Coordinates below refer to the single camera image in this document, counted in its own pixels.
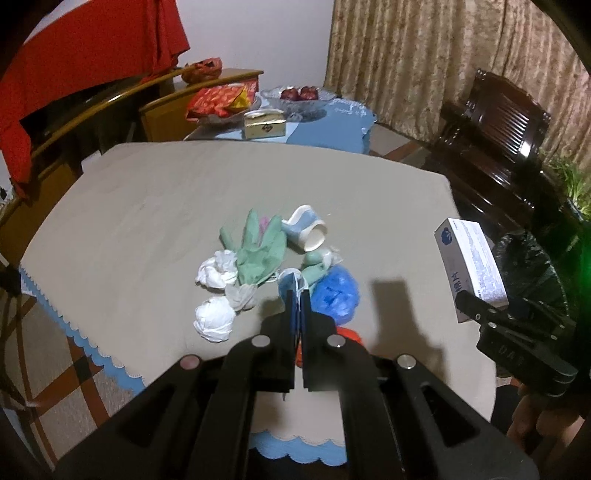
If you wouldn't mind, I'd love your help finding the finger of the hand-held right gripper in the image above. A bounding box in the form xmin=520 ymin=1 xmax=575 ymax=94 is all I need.
xmin=455 ymin=291 xmax=497 ymax=330
xmin=505 ymin=298 xmax=575 ymax=342

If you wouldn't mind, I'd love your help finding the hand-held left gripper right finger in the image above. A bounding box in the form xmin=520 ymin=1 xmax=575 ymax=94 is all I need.
xmin=300 ymin=288 xmax=540 ymax=480

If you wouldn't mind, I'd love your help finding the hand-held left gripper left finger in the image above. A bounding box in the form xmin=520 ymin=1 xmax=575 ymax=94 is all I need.
xmin=54 ymin=288 xmax=299 ymax=480

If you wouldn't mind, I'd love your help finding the blue face mask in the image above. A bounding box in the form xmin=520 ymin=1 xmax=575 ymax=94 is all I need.
xmin=277 ymin=268 xmax=309 ymax=302

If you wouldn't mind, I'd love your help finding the white and blue carton box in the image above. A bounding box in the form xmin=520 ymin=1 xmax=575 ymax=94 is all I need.
xmin=434 ymin=218 xmax=509 ymax=324

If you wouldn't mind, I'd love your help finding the bin with black bag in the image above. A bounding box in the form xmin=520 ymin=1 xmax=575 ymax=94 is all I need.
xmin=490 ymin=228 xmax=583 ymax=325

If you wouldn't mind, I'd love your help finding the blue and white paper cup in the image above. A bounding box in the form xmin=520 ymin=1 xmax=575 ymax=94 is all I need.
xmin=281 ymin=205 xmax=329 ymax=254

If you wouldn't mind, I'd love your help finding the person's right hand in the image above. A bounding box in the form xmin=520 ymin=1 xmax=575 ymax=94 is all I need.
xmin=505 ymin=392 xmax=560 ymax=446

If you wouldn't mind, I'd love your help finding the blue plastic bag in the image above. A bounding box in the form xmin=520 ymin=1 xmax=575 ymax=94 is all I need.
xmin=309 ymin=264 xmax=360 ymax=326

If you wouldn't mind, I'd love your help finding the red plastic wrapper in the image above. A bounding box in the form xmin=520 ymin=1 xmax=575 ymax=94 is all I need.
xmin=295 ymin=325 xmax=362 ymax=367

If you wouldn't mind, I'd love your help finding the crumpled grey tissue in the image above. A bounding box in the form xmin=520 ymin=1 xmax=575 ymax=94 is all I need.
xmin=225 ymin=281 xmax=259 ymax=312

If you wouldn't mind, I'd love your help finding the pale green crumpled wrapper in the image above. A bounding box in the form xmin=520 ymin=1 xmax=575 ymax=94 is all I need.
xmin=301 ymin=246 xmax=343 ymax=283

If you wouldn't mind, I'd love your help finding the green rubber glove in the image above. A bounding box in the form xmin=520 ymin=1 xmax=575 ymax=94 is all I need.
xmin=218 ymin=209 xmax=288 ymax=287

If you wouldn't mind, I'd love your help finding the crumpled white tissue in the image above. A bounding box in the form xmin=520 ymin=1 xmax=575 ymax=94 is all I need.
xmin=193 ymin=295 xmax=237 ymax=343
xmin=198 ymin=249 xmax=238 ymax=288

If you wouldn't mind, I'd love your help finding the green plant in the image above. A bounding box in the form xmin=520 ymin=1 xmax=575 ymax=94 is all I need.
xmin=547 ymin=154 xmax=591 ymax=204

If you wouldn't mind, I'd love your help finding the dark wooden chair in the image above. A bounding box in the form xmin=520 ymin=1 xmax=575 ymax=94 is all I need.
xmin=422 ymin=69 xmax=552 ymax=232

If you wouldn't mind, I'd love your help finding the blue tablecloth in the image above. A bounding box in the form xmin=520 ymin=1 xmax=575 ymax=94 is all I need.
xmin=277 ymin=98 xmax=377 ymax=155

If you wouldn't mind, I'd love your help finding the yellow tissue box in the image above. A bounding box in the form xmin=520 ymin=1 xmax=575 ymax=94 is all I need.
xmin=243 ymin=110 xmax=288 ymax=139

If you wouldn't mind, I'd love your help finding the glass fruit bowl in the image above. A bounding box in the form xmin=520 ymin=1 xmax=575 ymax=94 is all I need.
xmin=259 ymin=85 xmax=340 ymax=121

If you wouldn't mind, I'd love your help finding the red snack bag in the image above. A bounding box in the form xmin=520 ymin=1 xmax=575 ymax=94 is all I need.
xmin=186 ymin=85 xmax=257 ymax=121

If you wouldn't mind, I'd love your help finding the beige patterned curtain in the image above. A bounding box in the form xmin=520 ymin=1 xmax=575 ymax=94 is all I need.
xmin=323 ymin=0 xmax=591 ymax=162

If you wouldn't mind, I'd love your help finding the red patterned bag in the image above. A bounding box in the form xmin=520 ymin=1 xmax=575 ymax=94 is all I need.
xmin=181 ymin=58 xmax=223 ymax=84

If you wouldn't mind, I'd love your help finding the red cloth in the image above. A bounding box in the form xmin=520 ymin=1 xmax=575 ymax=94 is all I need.
xmin=0 ymin=0 xmax=191 ymax=200

